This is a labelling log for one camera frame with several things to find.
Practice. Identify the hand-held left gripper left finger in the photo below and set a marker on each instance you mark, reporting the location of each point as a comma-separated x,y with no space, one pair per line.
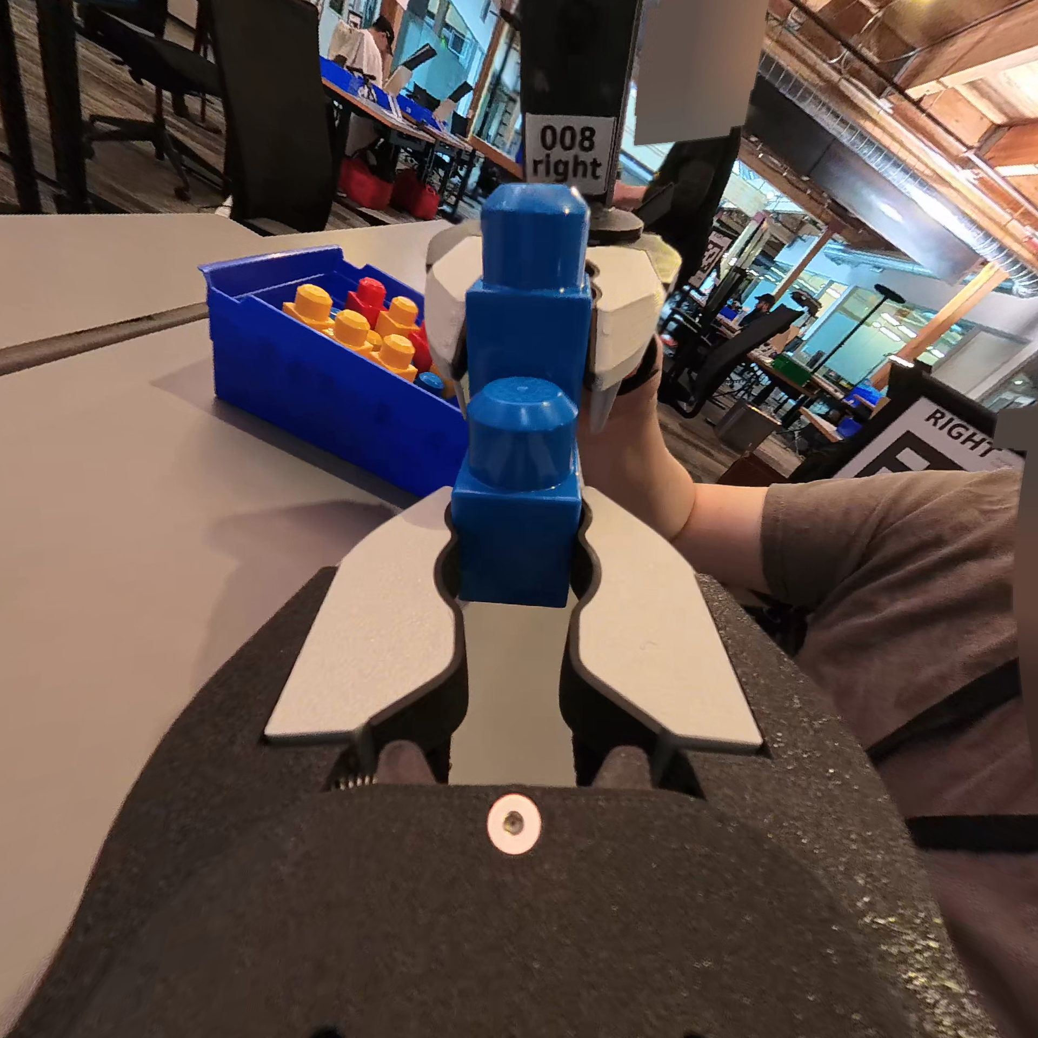
373,641

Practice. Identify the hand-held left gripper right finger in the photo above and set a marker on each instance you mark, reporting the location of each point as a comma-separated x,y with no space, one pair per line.
657,641

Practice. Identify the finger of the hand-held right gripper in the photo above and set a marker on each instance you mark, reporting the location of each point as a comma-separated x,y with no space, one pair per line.
450,308
624,316

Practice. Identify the blue one-stud toy block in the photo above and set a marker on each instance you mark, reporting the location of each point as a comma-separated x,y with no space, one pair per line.
527,324

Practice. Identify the cluster of assembled block steps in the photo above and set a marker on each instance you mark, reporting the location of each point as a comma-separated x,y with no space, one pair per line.
353,328

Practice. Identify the blue plastic bin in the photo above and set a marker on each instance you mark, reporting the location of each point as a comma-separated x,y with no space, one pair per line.
324,405

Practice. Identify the blue two-stud toy block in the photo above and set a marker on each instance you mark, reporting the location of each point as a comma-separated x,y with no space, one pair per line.
515,543

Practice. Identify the black framed marker sign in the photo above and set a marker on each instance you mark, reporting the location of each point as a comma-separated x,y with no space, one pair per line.
908,454
718,258

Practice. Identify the black office chair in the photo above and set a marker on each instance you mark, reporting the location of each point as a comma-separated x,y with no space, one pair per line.
162,61
276,122
730,357

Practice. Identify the red plastic bin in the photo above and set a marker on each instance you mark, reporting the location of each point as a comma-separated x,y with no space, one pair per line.
418,196
366,182

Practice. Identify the grey metal box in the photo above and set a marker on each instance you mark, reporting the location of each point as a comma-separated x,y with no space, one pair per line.
750,426

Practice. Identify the brown cardboard box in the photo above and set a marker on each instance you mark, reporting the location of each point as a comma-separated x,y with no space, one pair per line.
754,470

